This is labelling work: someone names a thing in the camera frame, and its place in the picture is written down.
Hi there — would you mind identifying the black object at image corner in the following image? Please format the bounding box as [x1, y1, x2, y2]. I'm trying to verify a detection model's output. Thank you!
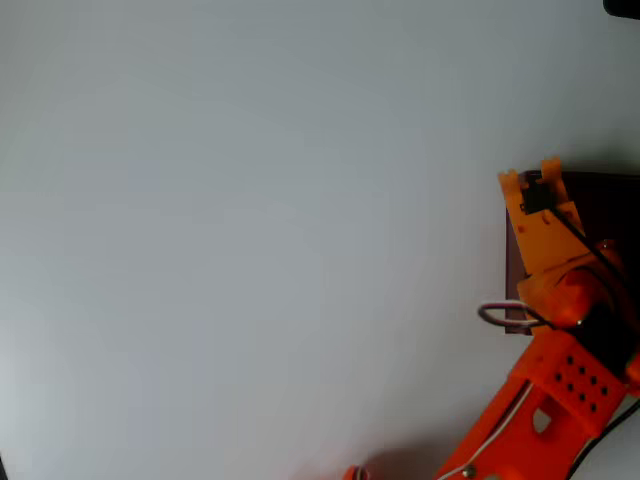
[602, 0, 640, 20]

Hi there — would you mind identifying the black servo cable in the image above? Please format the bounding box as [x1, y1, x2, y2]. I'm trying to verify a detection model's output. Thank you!
[548, 205, 632, 321]

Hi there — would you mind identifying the dark red box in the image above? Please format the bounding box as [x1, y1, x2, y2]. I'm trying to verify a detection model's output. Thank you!
[504, 170, 640, 336]

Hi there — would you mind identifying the white cable along arm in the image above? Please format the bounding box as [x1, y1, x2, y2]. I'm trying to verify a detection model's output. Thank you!
[435, 378, 533, 480]

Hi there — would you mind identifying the grey looped servo cable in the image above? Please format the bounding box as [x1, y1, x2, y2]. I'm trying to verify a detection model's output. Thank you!
[477, 299, 556, 332]

